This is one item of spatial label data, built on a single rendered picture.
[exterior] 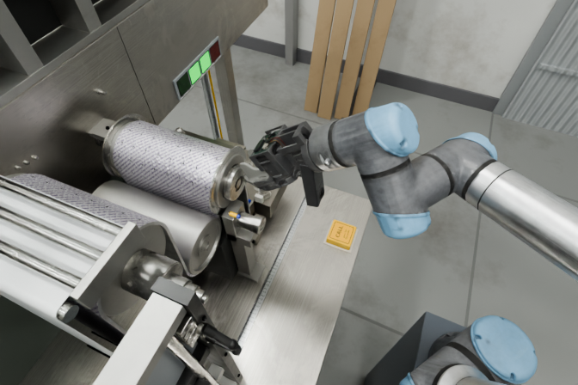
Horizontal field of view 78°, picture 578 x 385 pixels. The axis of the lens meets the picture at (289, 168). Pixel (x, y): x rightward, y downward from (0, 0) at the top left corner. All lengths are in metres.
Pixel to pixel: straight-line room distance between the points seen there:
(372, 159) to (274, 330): 0.59
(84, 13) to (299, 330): 0.84
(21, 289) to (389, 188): 0.47
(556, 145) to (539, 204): 2.57
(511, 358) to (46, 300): 0.74
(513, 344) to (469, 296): 1.33
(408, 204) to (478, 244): 1.81
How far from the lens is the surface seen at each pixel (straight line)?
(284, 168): 0.61
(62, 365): 1.09
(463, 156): 0.60
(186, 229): 0.72
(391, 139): 0.49
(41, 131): 0.82
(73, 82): 0.84
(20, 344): 1.05
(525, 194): 0.57
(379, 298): 2.00
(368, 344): 1.92
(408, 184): 0.53
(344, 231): 1.06
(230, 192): 0.72
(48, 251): 0.54
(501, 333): 0.84
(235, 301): 1.00
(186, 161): 0.73
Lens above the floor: 1.84
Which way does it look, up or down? 51 degrees down
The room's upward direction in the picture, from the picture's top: straight up
